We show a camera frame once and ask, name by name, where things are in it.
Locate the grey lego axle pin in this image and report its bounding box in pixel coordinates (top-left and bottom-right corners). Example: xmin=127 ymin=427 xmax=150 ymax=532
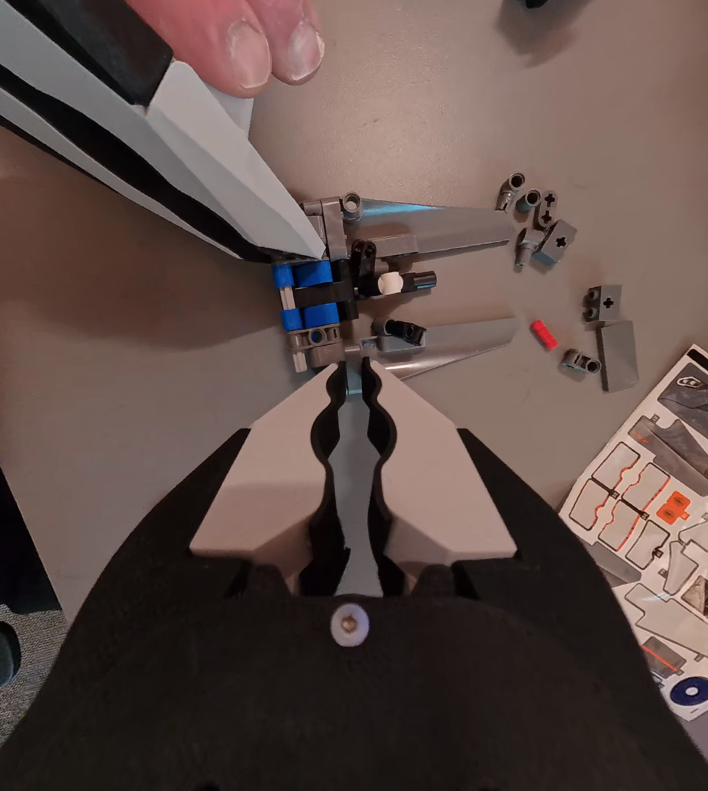
xmin=514 ymin=229 xmax=543 ymax=268

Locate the person's left hand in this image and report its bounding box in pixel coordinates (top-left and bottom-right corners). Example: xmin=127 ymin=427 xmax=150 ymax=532
xmin=125 ymin=0 xmax=326 ymax=100

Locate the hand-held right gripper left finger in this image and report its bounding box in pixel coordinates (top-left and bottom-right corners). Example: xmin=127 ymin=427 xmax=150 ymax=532
xmin=189 ymin=362 xmax=346 ymax=597

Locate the grey lego flat tile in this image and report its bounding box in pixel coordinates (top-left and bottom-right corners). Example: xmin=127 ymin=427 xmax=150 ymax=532
xmin=594 ymin=319 xmax=640 ymax=393

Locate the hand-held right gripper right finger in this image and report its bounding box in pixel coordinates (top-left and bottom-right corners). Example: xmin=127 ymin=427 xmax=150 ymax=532
xmin=361 ymin=357 xmax=519 ymax=597

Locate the grey lego blade assembly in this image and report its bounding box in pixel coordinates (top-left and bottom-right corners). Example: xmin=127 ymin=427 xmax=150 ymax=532
xmin=329 ymin=317 xmax=518 ymax=597

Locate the grey double cross lego connector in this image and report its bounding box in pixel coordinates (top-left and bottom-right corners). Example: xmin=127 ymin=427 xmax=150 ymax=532
xmin=514 ymin=188 xmax=560 ymax=231

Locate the grey lego cross-hole brick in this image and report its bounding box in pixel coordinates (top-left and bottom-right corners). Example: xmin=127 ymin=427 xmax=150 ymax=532
xmin=581 ymin=284 xmax=623 ymax=323
xmin=536 ymin=219 xmax=578 ymax=269

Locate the small grey lego liftarm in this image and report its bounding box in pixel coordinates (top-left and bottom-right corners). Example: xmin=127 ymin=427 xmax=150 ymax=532
xmin=558 ymin=349 xmax=602 ymax=377

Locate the grey round lego connector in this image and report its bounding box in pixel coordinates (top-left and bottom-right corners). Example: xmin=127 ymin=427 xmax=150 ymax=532
xmin=496 ymin=172 xmax=528 ymax=212

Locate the blue grey lego assembly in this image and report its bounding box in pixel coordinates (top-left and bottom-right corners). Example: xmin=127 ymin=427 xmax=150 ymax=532
xmin=270 ymin=192 xmax=515 ymax=373

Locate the lego sticker sheet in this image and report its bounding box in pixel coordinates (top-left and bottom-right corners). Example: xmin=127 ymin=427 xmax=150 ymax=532
xmin=559 ymin=345 xmax=708 ymax=722

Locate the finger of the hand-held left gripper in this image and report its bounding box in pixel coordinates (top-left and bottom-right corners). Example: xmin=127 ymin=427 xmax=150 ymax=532
xmin=0 ymin=0 xmax=324 ymax=260
xmin=0 ymin=43 xmax=306 ymax=267

